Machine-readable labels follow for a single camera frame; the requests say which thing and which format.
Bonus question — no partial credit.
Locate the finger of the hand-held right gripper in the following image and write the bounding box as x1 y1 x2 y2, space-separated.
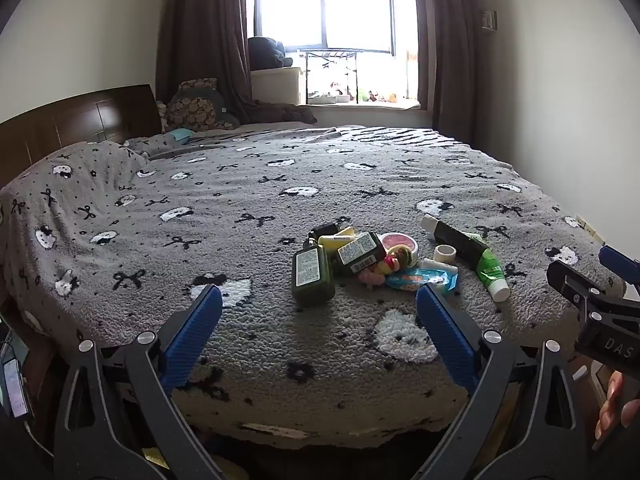
546 260 640 323
598 245 640 286

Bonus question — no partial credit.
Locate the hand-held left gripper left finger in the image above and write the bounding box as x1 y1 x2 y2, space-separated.
52 284 224 480

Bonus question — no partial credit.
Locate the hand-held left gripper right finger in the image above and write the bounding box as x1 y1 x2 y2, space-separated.
415 284 593 480

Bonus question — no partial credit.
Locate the dark green bottle white label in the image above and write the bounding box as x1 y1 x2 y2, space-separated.
291 240 337 306
332 231 388 276

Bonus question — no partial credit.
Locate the person's right hand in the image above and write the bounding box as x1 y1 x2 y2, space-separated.
592 370 640 453

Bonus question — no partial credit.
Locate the blue wipes packet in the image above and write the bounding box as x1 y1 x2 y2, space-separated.
385 266 460 297

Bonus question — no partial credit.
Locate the light green tube white cap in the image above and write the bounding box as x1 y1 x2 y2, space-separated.
474 251 511 303

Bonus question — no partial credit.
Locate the green pink round toy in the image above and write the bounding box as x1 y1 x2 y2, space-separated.
382 244 418 269

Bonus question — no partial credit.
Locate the pink doll toy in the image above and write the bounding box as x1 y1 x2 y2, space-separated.
357 256 401 289

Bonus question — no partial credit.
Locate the dark green tube white cap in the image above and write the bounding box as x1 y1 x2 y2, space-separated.
421 214 489 267

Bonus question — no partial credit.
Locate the pink round lidded container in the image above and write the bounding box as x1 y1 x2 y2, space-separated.
378 232 420 256

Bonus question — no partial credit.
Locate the yellow tube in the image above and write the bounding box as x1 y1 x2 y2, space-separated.
318 227 357 249

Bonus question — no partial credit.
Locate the grey printed blanket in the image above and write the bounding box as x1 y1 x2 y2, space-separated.
0 126 626 448

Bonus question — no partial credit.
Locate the small dark bottle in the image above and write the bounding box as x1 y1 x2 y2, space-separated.
307 222 341 244

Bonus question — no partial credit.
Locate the smartphone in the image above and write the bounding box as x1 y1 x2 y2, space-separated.
0 357 32 419

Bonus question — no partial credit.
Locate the patterned dark pillow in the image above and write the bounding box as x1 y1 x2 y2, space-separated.
165 77 241 132

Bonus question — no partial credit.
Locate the dark cloth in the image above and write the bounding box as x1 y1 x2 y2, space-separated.
240 100 318 125

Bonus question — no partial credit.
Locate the brown wooden headboard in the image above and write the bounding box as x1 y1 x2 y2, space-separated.
0 84 163 188

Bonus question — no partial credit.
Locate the white storage box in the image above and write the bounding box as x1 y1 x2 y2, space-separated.
250 66 303 106

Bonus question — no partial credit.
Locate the brown curtain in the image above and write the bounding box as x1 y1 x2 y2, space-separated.
410 0 483 148
156 0 261 123

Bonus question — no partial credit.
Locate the dark plush bundle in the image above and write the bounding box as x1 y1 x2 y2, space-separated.
247 36 293 71

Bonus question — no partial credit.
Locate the metal drying rack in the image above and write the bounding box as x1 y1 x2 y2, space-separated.
297 49 362 106

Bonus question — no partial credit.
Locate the window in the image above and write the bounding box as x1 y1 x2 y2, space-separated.
247 0 418 106

